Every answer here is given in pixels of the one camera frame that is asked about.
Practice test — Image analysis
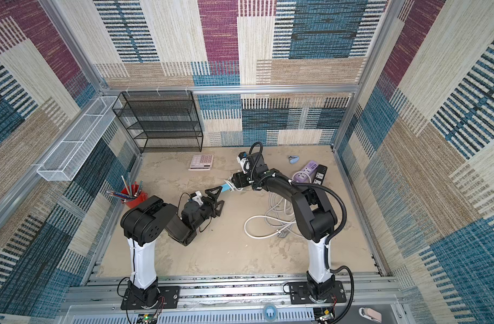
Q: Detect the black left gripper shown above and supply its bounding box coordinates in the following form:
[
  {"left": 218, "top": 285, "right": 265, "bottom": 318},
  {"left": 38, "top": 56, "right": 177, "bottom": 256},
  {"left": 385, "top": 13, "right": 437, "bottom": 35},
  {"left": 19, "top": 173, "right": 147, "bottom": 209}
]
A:
[{"left": 193, "top": 188, "right": 225, "bottom": 234}]

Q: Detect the teal power strip with cord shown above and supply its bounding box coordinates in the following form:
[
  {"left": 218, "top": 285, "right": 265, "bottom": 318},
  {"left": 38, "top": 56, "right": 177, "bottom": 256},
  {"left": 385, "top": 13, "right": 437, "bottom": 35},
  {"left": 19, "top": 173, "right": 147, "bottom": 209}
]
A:
[{"left": 221, "top": 180, "right": 243, "bottom": 192}]

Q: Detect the purple power strip with cord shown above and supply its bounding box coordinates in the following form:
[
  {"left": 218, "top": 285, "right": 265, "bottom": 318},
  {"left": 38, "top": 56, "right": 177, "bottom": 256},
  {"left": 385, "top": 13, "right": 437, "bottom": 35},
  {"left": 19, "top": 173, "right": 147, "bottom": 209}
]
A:
[{"left": 243, "top": 159, "right": 321, "bottom": 240}]

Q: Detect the black power strip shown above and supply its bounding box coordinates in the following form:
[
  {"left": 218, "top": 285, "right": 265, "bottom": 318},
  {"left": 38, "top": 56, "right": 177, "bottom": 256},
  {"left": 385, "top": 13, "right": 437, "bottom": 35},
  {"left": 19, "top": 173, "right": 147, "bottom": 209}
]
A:
[{"left": 312, "top": 165, "right": 328, "bottom": 185}]

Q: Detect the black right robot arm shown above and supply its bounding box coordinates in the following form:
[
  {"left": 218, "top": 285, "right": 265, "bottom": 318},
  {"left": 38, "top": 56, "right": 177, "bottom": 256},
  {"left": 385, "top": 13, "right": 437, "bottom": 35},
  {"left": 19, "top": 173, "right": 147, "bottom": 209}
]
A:
[{"left": 232, "top": 152, "right": 337, "bottom": 301}]

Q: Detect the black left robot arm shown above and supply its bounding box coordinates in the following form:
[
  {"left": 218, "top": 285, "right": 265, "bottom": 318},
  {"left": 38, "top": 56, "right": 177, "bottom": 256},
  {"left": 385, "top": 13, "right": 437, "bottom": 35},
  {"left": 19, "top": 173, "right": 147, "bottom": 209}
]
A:
[{"left": 120, "top": 186, "right": 224, "bottom": 312}]

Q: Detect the pink calculator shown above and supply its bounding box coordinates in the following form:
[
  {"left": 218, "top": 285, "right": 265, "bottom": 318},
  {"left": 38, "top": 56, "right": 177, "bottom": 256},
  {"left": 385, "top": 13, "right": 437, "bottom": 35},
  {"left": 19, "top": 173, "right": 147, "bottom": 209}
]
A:
[{"left": 189, "top": 155, "right": 214, "bottom": 171}]

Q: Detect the red pen cup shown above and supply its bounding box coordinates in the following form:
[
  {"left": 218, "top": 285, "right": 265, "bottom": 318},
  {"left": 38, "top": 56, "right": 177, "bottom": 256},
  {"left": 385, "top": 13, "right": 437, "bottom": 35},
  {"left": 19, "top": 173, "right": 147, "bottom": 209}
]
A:
[{"left": 123, "top": 183, "right": 148, "bottom": 209}]

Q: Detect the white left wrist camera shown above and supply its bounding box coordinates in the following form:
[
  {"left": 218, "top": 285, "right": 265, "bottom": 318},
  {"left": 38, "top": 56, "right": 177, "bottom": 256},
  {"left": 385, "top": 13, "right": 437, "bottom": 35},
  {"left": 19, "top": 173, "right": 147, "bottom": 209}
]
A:
[{"left": 190, "top": 190, "right": 203, "bottom": 207}]

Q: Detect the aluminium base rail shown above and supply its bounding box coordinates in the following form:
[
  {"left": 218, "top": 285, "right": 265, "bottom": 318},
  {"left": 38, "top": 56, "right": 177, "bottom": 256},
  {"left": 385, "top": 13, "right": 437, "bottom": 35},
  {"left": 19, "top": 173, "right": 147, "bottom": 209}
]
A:
[{"left": 56, "top": 273, "right": 413, "bottom": 323}]

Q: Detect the black wire mesh shelf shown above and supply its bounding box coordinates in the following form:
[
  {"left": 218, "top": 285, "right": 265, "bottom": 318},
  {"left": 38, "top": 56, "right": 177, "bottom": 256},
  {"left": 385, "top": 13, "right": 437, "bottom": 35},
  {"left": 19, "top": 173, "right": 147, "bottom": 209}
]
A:
[{"left": 113, "top": 90, "right": 204, "bottom": 153}]

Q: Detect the white wire mesh basket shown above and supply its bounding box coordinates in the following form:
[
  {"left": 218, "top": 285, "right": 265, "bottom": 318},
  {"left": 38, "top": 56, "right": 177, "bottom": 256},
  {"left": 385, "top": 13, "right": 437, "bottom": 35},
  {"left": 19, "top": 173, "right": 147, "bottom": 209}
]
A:
[{"left": 37, "top": 97, "right": 117, "bottom": 182}]

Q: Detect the black corrugated cable conduit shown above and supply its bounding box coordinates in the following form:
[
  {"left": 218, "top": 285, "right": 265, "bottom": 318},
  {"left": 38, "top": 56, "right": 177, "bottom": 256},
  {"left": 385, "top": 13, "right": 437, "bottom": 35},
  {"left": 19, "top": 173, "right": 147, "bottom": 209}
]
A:
[{"left": 247, "top": 141, "right": 356, "bottom": 324}]

